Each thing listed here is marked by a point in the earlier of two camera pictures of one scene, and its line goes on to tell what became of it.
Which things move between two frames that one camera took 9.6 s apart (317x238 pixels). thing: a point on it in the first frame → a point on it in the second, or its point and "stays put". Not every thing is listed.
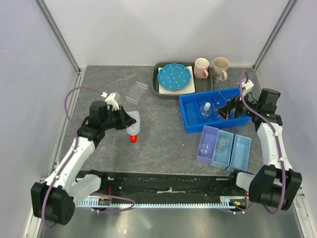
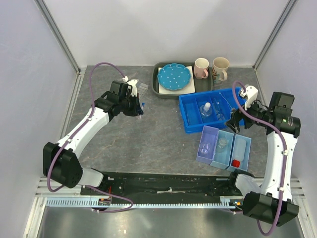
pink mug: (200, 68) stays put
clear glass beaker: (205, 148) stays put
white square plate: (189, 88) stays put
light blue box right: (240, 153) stays put
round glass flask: (205, 110) stays put
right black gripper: (225, 110) → (233, 123)
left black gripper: (125, 120) → (137, 110)
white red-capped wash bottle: (134, 130) → (239, 148)
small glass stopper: (221, 147) stays put
